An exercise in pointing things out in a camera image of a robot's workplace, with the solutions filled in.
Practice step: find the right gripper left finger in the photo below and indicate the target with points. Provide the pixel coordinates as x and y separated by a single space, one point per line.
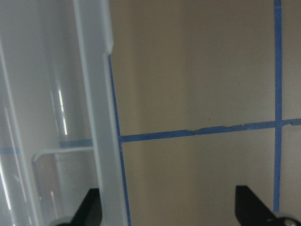
89 212

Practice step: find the clear plastic box lid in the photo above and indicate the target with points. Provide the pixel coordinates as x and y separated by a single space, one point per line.
58 132

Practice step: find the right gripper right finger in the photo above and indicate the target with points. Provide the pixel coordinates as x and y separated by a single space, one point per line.
250 210

